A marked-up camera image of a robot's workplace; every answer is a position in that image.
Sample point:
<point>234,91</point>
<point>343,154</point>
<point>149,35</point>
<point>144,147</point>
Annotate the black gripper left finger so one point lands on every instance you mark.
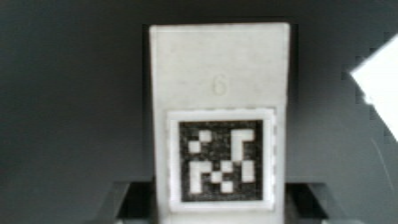
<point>126,208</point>

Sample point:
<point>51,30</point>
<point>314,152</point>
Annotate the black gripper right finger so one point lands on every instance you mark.
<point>311,207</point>

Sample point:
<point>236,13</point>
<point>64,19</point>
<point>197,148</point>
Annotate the white table leg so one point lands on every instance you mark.
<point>218,78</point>

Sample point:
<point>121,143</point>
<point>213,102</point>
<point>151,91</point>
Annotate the white sheet with tags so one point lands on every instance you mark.
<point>375,76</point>

